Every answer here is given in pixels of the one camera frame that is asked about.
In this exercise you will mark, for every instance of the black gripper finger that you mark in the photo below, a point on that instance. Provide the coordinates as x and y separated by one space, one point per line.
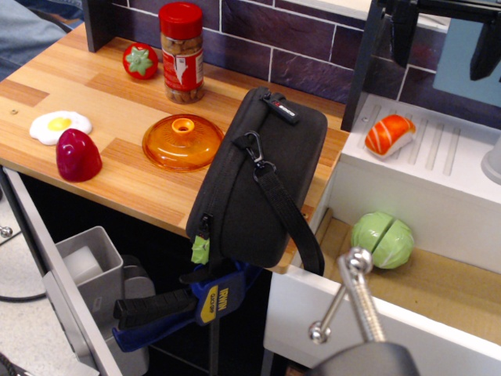
486 55
404 19

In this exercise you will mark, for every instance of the black zipper bag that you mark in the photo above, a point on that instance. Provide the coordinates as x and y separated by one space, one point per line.
249 204

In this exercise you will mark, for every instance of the green zipper pull tab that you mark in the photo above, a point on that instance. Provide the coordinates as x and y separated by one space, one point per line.
200 250

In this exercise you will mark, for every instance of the grey metal pot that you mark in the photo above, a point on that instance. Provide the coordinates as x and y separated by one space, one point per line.
491 163

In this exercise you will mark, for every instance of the toy salmon sushi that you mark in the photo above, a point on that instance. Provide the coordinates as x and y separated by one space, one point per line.
389 135

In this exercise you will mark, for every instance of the green toy cabbage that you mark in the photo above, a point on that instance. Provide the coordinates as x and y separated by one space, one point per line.
389 239

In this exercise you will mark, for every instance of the red lidded nut jar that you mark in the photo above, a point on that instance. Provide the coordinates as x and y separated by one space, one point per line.
181 26

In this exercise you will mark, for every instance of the white toy sink unit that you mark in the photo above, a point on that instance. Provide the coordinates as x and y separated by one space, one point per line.
444 303

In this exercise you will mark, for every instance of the orange glass pot lid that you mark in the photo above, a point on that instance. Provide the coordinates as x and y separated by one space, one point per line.
182 143

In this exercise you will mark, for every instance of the red toy tomato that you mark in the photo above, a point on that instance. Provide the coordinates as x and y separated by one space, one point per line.
140 61

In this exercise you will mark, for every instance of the blue Irwin bar clamp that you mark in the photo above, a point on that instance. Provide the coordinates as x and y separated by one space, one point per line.
210 294

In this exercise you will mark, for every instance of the dark red toy pepper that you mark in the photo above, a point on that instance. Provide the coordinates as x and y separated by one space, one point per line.
77 157

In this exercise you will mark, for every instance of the toy fried egg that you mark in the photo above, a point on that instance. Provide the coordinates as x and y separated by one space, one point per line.
48 128

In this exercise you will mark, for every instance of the blue jeans person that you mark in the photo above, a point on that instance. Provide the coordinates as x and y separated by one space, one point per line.
30 27

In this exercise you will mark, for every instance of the grey plastic bin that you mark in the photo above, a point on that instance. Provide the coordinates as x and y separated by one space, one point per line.
103 276

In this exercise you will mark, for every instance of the black shelf post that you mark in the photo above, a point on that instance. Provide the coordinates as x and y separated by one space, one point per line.
99 23

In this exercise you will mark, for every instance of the grey metal table frame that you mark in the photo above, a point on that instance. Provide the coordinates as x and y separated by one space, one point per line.
73 314

